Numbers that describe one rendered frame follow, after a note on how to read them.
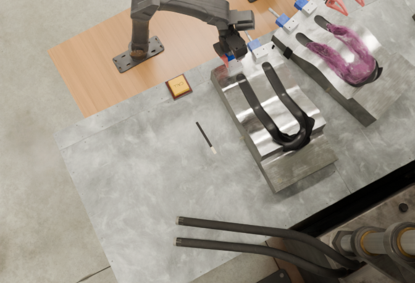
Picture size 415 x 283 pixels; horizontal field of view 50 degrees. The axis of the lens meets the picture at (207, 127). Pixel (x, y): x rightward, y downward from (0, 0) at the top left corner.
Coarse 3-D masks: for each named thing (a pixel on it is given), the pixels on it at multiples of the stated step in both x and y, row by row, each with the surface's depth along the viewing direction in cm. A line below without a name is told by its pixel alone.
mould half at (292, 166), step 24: (216, 72) 163; (240, 72) 164; (288, 72) 165; (240, 96) 162; (264, 96) 162; (240, 120) 159; (288, 120) 155; (264, 144) 152; (312, 144) 161; (264, 168) 158; (288, 168) 158; (312, 168) 158
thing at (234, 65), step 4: (228, 56) 163; (232, 56) 163; (228, 60) 163; (232, 60) 162; (236, 60) 162; (228, 64) 161; (232, 64) 161; (236, 64) 161; (240, 64) 161; (228, 68) 162; (232, 68) 161; (236, 68) 161; (240, 68) 163; (232, 72) 163
